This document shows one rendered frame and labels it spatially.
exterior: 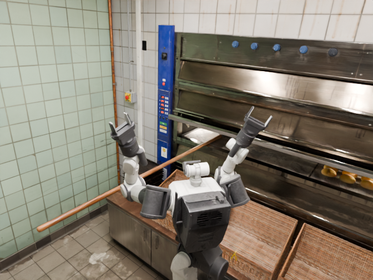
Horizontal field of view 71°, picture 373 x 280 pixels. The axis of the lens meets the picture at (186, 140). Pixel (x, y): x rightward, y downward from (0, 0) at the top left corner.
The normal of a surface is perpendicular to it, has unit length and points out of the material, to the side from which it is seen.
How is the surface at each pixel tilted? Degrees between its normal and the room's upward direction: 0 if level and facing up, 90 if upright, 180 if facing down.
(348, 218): 70
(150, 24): 90
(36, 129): 90
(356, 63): 91
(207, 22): 90
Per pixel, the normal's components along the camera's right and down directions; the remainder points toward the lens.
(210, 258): 0.59, -0.46
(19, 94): 0.79, 0.27
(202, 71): -0.56, -0.07
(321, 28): -0.60, 0.27
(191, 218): 0.31, 0.38
